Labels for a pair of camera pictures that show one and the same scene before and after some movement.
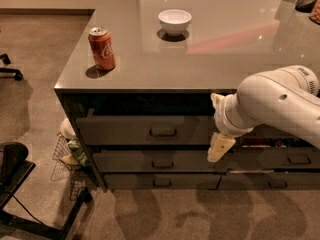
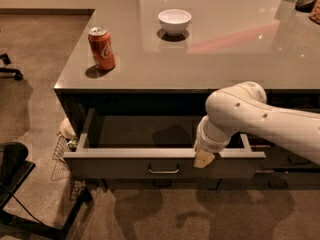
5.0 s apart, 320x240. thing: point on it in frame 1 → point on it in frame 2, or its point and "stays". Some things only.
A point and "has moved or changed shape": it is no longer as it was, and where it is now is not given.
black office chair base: (7, 72) stays
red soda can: (102, 47) stays
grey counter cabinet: (140, 79) stays
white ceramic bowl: (174, 22) stays
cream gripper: (222, 116) → (210, 144)
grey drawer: (146, 130) has moved or changed shape
